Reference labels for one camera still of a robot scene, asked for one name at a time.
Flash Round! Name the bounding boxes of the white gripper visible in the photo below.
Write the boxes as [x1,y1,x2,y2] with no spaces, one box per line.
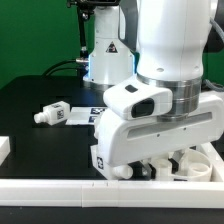
[97,91,224,179]

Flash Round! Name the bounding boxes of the white round stool seat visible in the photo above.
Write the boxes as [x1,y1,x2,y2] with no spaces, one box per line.
[150,148,213,182]

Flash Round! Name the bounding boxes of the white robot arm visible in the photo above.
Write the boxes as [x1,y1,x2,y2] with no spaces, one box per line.
[91,0,224,180]

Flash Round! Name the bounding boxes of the white paper marker sheet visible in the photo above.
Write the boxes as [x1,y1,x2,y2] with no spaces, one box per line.
[66,107,106,125]

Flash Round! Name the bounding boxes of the white obstacle fence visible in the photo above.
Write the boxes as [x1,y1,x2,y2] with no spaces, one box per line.
[0,141,224,209]

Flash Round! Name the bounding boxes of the white block left edge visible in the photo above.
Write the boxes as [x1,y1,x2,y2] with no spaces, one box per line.
[0,136,10,165]

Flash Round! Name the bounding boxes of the black cable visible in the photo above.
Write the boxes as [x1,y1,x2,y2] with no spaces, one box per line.
[41,59,88,78]

